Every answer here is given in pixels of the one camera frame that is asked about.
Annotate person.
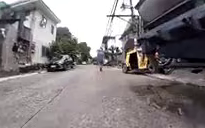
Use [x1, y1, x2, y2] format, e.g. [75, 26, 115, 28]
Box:
[96, 47, 106, 72]

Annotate grey concrete road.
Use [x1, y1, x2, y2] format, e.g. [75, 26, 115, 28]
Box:
[0, 64, 205, 128]

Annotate row of trees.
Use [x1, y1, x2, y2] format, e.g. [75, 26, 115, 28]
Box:
[49, 26, 93, 64]

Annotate yellow tricycle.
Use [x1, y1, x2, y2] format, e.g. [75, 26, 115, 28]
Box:
[122, 48, 158, 74]

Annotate dark car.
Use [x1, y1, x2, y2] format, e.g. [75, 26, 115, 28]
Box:
[45, 54, 75, 72]

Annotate utility pole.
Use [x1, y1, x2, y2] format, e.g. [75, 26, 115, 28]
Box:
[106, 0, 139, 38]

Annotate white building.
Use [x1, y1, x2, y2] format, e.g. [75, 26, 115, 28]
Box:
[9, 0, 62, 73]

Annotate large grey truck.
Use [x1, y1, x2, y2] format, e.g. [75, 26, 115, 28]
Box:
[134, 0, 205, 75]

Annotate grey pavement with kerb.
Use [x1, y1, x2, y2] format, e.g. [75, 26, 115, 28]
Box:
[146, 68, 205, 90]
[0, 68, 49, 85]

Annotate grey gated building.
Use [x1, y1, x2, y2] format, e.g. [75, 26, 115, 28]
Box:
[0, 2, 20, 77]

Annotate overhead wires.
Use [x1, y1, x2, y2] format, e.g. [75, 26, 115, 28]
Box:
[103, 0, 121, 38]

